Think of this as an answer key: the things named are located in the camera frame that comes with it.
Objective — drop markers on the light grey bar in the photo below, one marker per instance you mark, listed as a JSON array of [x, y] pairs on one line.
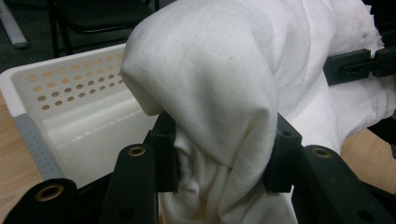
[[11, 26]]

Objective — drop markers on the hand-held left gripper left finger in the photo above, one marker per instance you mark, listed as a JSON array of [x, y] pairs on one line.
[[165, 155]]

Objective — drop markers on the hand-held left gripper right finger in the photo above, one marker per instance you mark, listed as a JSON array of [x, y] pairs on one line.
[[281, 158]]

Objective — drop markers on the white perforated plastic basket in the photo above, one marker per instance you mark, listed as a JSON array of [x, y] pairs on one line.
[[84, 130]]

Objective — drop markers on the black chair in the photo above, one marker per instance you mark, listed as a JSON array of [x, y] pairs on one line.
[[99, 18]]

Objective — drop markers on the white cloth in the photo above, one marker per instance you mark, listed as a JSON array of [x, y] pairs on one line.
[[218, 93]]

